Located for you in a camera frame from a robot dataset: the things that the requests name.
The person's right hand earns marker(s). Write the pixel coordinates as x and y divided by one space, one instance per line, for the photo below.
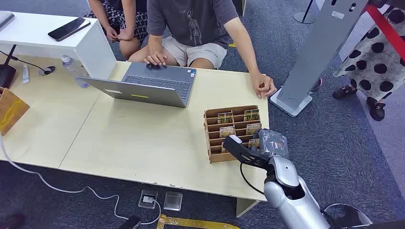
156 58

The person's left hand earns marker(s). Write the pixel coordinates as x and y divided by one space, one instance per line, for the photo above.
262 85

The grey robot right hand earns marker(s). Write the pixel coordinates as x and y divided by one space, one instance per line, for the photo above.
273 143

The gold printed hotel card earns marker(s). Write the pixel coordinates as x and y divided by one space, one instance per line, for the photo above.
251 115
223 148
253 128
253 143
225 118
227 131

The person's right forearm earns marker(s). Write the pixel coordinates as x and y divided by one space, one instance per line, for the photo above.
155 44

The person's left forearm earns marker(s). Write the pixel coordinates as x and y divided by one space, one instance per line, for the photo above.
243 47

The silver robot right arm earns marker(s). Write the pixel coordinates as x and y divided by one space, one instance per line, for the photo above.
284 202

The person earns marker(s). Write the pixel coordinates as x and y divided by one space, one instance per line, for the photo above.
373 63
133 28
189 25

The wooden slotted card holder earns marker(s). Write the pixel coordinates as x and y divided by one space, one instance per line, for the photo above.
215 156

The grey open laptop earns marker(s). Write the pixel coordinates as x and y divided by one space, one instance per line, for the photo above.
152 91

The grey kiosk stand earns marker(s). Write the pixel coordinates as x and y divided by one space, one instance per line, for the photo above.
313 53

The white desk shelf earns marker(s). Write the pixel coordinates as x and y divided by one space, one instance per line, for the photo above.
91 50

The pale wooden table leg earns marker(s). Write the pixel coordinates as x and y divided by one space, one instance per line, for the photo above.
245 207

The grey stanchion base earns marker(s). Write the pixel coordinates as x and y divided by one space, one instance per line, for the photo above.
304 17

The clear plastic water bottle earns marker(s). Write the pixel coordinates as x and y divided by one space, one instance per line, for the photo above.
73 69

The black smartphone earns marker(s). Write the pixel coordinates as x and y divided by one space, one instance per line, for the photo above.
68 29

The yellow floor tape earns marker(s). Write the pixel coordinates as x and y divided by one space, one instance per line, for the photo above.
189 223

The grey floor socket cover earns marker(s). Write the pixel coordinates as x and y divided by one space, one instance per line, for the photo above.
173 201

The small white tube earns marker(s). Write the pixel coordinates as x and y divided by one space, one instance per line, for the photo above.
25 75

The floor socket with plug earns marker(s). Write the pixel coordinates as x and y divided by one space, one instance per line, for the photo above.
148 199

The red barrier belt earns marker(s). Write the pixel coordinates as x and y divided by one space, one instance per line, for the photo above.
387 30

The black monitor stand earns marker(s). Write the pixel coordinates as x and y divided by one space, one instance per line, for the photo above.
6 74

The brown wooden box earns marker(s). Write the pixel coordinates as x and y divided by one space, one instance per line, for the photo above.
11 110

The flat grey device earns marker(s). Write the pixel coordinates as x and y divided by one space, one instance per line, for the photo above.
4 17

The black power adapter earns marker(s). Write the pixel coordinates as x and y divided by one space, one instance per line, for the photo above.
130 222

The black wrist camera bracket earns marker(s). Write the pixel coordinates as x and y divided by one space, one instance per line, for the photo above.
241 152

